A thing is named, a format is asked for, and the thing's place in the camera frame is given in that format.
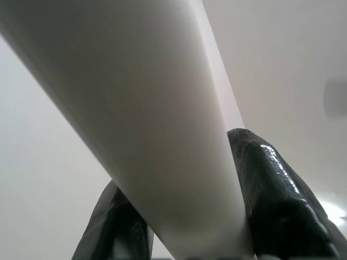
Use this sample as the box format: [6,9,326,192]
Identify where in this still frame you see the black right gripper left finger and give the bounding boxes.
[70,180,155,260]

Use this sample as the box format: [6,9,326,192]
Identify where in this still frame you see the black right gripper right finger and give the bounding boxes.
[226,128,343,260]

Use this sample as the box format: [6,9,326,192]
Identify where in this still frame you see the white plastic table leg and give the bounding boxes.
[0,0,258,260]

